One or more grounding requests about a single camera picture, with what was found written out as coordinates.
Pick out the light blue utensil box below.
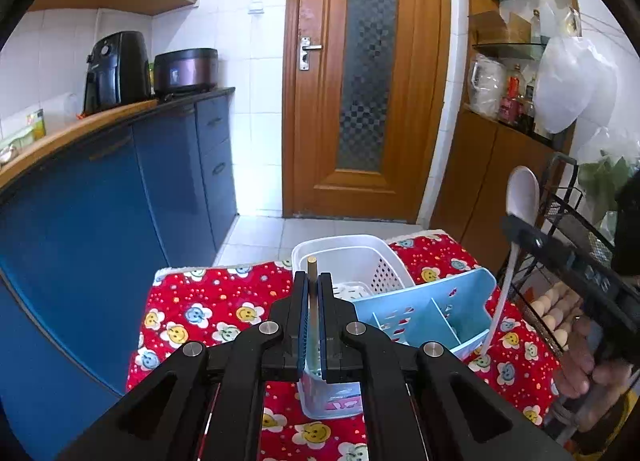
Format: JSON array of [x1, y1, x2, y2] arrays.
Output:
[[298, 268, 496, 421]]

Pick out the white plastic spoon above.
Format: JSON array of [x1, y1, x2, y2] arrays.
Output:
[[478, 165, 542, 357]]

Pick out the wooden chopstick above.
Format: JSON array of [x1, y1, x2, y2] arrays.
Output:
[[307, 256, 320, 372]]

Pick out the blue lower kitchen cabinets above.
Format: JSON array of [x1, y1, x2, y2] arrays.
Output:
[[1, 89, 236, 460]]

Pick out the person right hand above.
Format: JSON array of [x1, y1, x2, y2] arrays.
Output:
[[553, 315, 639, 436]]

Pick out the green leafy vegetables bag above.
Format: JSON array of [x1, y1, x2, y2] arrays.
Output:
[[578, 151, 639, 225]]

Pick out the red smiley flower tablecloth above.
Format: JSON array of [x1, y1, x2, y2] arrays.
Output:
[[124, 229, 562, 461]]

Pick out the white perforated basket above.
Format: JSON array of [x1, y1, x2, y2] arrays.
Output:
[[291, 235, 416, 301]]

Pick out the red sauce bottle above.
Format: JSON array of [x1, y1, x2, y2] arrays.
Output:
[[498, 64, 522, 125]]

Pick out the white plastic bag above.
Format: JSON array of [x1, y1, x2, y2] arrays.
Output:
[[534, 36, 617, 135]]

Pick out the clear plastic jug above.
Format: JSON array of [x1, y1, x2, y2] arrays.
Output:
[[468, 54, 506, 120]]

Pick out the wooden corner shelf cabinet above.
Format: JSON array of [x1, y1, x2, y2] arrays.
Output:
[[430, 0, 579, 273]]

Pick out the black rice cooker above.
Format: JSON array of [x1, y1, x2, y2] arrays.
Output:
[[153, 48, 218, 98]]

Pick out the black air fryer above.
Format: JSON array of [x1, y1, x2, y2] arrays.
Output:
[[82, 31, 152, 115]]

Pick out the wooden door with glass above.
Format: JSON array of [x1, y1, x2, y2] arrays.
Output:
[[282, 0, 450, 222]]

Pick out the black wire rack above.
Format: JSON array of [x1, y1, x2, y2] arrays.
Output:
[[502, 153, 639, 459]]

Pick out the silver door handle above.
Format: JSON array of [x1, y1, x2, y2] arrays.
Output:
[[298, 36, 323, 71]]

